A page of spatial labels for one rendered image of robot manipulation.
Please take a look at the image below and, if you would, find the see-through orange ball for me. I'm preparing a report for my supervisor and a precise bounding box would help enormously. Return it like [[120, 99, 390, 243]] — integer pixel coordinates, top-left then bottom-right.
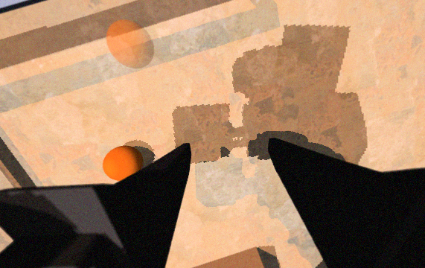
[[106, 20, 154, 68]]

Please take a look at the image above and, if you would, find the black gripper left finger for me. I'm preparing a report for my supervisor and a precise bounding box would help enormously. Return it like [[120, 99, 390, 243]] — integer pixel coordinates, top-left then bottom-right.
[[0, 143, 191, 268]]

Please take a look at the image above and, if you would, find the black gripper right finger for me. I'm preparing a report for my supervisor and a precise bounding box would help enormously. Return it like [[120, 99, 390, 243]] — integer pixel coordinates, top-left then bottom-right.
[[268, 138, 425, 268]]

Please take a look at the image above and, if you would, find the brown and orange ball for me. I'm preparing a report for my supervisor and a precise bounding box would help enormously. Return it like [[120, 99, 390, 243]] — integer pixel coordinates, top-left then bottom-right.
[[103, 146, 144, 181]]

